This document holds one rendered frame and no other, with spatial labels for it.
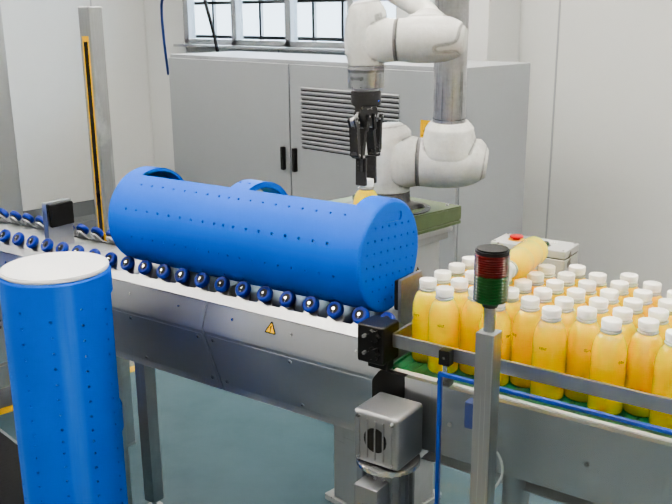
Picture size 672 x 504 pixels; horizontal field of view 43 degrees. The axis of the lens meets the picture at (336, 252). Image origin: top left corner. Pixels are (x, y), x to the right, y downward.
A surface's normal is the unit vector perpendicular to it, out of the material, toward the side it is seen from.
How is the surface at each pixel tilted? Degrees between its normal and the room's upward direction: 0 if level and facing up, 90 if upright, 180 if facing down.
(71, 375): 90
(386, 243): 90
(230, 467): 0
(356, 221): 43
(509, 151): 90
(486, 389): 90
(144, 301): 70
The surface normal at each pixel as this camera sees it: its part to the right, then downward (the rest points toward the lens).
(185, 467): -0.01, -0.96
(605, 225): -0.72, 0.19
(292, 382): -0.54, 0.53
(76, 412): 0.45, 0.24
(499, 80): 0.70, 0.18
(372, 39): -0.11, 0.25
